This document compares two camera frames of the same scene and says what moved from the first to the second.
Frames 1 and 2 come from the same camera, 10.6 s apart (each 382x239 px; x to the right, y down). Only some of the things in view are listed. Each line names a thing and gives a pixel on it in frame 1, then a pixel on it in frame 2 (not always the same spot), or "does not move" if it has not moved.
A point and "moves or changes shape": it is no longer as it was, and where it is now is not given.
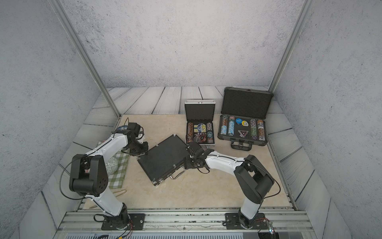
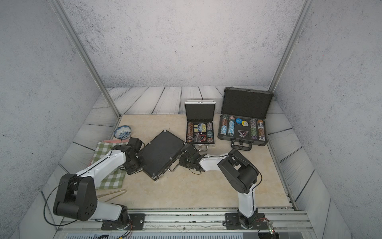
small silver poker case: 200,115 does not move
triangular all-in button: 242,133 does not move
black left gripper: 144,152 to 132,171
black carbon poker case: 163,159 moves or changes shape
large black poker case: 242,119 does not move
